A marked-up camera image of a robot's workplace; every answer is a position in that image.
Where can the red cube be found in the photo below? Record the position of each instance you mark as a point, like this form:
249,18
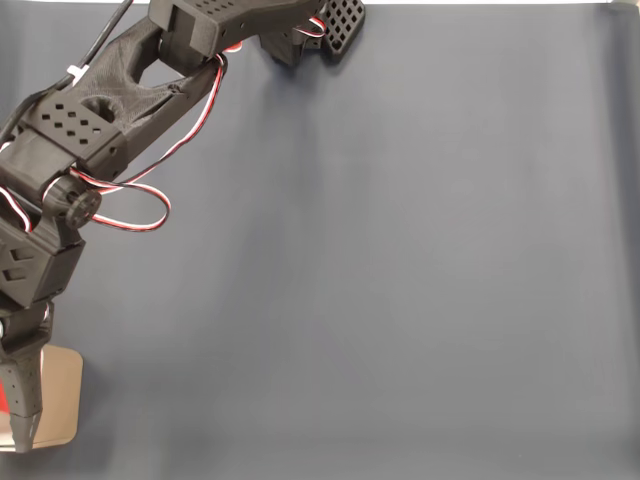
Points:
3,397

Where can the beige box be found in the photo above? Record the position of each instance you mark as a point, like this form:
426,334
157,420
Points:
62,400

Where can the dark blue-grey mat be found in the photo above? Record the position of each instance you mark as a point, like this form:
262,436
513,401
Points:
350,300

